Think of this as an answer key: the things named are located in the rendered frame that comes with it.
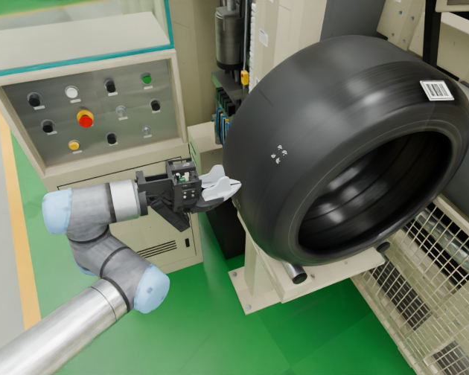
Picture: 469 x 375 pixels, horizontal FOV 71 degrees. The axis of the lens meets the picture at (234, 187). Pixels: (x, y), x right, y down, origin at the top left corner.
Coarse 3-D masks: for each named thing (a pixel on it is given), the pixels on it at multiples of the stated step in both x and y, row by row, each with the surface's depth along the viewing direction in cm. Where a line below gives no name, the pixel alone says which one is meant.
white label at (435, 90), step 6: (426, 84) 57; (432, 84) 57; (438, 84) 58; (444, 84) 58; (426, 90) 56; (432, 90) 56; (438, 90) 57; (444, 90) 58; (432, 96) 56; (438, 96) 56; (444, 96) 57; (450, 96) 57
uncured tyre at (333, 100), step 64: (320, 64) 63; (384, 64) 59; (256, 128) 66; (320, 128) 56; (384, 128) 56; (448, 128) 63; (256, 192) 65; (320, 192) 62; (384, 192) 99; (320, 256) 83
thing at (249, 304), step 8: (232, 272) 189; (240, 272) 190; (232, 280) 186; (240, 280) 186; (240, 288) 183; (240, 296) 180; (248, 296) 180; (264, 296) 180; (272, 296) 180; (248, 304) 176; (256, 304) 176; (264, 304) 176; (248, 312) 173
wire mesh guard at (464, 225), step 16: (448, 208) 94; (432, 224) 102; (464, 224) 90; (448, 240) 98; (464, 256) 94; (416, 272) 114; (432, 272) 107; (400, 288) 124; (416, 288) 116; (464, 288) 97; (368, 304) 146; (384, 304) 137; (416, 304) 118; (384, 320) 139; (416, 320) 120; (432, 336) 114; (448, 336) 108; (464, 336) 102; (448, 352) 109; (416, 368) 127; (448, 368) 112
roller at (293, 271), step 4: (284, 264) 92; (288, 264) 91; (292, 264) 90; (288, 268) 91; (292, 268) 90; (296, 268) 89; (300, 268) 90; (288, 272) 91; (292, 272) 89; (296, 272) 89; (300, 272) 89; (304, 272) 89; (292, 276) 89; (296, 276) 88; (300, 276) 88; (304, 276) 89; (292, 280) 90; (296, 280) 88; (300, 280) 89; (304, 280) 90
